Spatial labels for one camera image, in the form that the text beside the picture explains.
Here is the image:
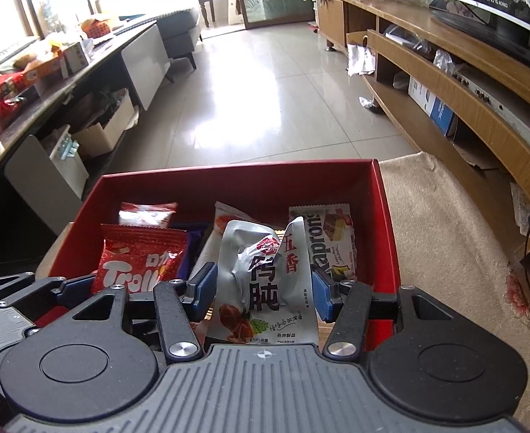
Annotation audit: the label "red white spicy strip packet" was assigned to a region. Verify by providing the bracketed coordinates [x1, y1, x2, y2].
[118, 202, 178, 229]

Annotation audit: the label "wooden television cabinet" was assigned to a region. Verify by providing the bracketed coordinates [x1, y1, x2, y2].
[314, 0, 530, 263]

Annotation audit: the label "grey sofa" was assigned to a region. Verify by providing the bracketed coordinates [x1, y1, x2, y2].
[159, 9, 203, 83]

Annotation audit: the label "white sausage packet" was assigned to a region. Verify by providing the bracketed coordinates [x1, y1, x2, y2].
[214, 201, 259, 236]

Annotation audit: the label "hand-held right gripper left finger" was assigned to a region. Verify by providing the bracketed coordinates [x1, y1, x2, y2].
[33, 262, 218, 364]

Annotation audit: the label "orange carton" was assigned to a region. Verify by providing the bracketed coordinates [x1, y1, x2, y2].
[24, 45, 67, 83]

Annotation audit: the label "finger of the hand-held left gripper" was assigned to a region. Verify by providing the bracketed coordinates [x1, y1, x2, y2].
[0, 273, 97, 308]

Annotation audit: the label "small silver snack packet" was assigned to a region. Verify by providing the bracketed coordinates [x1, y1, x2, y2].
[206, 216, 321, 346]

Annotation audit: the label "black television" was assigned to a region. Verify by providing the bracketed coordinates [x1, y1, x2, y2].
[409, 0, 530, 65]

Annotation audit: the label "open cardboard box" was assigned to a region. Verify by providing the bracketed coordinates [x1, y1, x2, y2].
[73, 90, 136, 159]

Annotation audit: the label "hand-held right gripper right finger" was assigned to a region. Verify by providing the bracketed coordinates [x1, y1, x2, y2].
[310, 267, 477, 362]

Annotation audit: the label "white carton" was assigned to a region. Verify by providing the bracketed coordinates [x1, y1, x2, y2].
[64, 40, 91, 74]

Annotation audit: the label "blue white box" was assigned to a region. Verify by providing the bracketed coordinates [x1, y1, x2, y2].
[407, 74, 456, 137]

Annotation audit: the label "red cardboard box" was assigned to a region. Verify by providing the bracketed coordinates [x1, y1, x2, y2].
[35, 159, 402, 357]

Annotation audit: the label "blue snack packet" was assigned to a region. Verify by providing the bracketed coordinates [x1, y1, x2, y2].
[170, 221, 212, 281]

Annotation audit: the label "white audio player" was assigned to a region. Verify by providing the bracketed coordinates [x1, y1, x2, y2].
[454, 65, 530, 132]

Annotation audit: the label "dark low cabinet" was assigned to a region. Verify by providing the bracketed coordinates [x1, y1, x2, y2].
[0, 22, 172, 236]

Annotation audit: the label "white paper bag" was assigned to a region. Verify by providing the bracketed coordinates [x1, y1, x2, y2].
[346, 43, 377, 78]

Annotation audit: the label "wafer biscuit packet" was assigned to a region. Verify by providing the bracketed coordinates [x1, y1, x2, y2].
[288, 204, 359, 283]

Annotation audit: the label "red gummy packet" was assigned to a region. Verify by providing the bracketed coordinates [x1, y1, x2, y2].
[91, 224, 189, 297]

